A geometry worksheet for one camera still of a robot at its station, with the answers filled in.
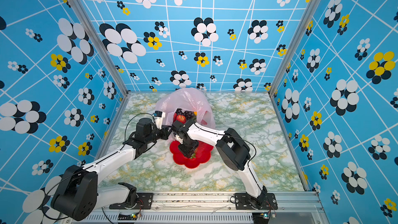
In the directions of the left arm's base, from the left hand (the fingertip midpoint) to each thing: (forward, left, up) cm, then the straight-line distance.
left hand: (175, 127), depth 85 cm
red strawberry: (+11, -2, -7) cm, 13 cm away
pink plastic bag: (+19, -6, +1) cm, 20 cm away
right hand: (-8, -7, -13) cm, 17 cm away
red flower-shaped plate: (-11, -16, -13) cm, 23 cm away
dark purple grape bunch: (+16, -5, -9) cm, 19 cm away
